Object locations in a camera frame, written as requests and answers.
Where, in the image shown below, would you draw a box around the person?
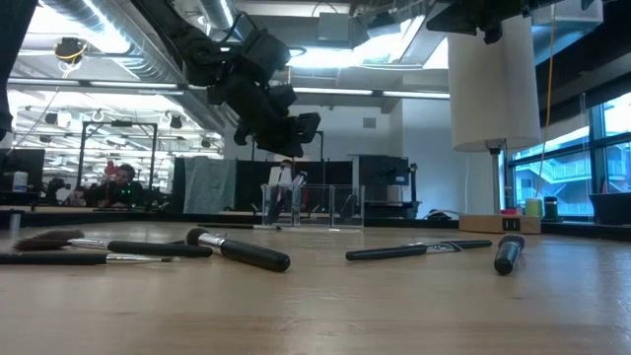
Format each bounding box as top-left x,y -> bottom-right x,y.
71,163 -> 145,209

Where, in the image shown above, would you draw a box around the black tall frame stand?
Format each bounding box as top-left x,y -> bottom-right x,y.
77,119 -> 160,198

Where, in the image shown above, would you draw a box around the grey ceiling box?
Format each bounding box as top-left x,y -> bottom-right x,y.
316,11 -> 352,43

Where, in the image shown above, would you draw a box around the black partition wall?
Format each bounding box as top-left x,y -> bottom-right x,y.
171,156 -> 354,214

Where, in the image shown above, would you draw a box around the black fan makeup brush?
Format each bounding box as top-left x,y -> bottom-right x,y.
13,228 -> 214,259

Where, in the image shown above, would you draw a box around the white shade table lamp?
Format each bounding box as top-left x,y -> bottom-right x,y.
447,14 -> 542,236

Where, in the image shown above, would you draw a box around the yellow cable reel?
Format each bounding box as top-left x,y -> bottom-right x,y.
52,35 -> 90,65

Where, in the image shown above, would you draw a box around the black cup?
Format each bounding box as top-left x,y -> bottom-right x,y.
542,195 -> 561,222

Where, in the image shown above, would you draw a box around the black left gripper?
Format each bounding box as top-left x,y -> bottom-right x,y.
206,73 -> 321,158

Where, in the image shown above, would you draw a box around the large black makeup brush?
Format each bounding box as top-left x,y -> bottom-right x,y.
344,242 -> 464,262

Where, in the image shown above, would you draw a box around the small white shade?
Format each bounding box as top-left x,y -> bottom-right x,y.
268,165 -> 297,187

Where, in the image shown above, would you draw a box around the black powder makeup brush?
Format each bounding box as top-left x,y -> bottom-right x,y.
184,227 -> 292,274
493,234 -> 526,277

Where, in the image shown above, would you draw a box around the black bin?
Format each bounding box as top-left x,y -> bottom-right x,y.
588,191 -> 631,227

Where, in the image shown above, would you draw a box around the round metal air duct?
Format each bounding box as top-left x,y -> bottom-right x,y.
41,0 -> 233,132
199,0 -> 238,31

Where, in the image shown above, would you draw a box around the ceiling light strip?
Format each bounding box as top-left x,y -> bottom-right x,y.
7,77 -> 186,96
293,86 -> 451,100

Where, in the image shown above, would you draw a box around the black background robot arms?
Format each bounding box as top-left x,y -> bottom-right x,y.
43,177 -> 73,206

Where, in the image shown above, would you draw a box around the black cabinet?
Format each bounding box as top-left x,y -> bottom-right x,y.
351,154 -> 421,220

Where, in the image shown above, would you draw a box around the grey hanging cloth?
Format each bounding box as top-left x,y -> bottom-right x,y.
182,156 -> 239,215

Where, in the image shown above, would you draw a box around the clear acrylic brush organizer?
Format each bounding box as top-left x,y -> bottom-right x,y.
260,183 -> 367,230

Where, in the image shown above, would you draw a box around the black monitor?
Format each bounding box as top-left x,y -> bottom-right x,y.
0,147 -> 46,194

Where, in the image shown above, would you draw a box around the yellow-green cup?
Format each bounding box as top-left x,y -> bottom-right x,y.
524,197 -> 545,219

